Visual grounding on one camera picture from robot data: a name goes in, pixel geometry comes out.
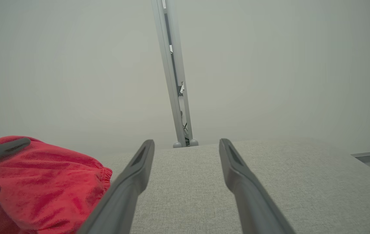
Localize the silver metal post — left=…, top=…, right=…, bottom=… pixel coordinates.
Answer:
left=151, top=0, right=199, bottom=148

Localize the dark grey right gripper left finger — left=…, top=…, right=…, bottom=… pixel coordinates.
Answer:
left=77, top=140, right=155, bottom=234

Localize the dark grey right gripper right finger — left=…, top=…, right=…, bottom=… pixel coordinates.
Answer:
left=219, top=138, right=296, bottom=234

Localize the red garment with white trim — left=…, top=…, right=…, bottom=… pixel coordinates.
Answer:
left=0, top=136, right=113, bottom=234

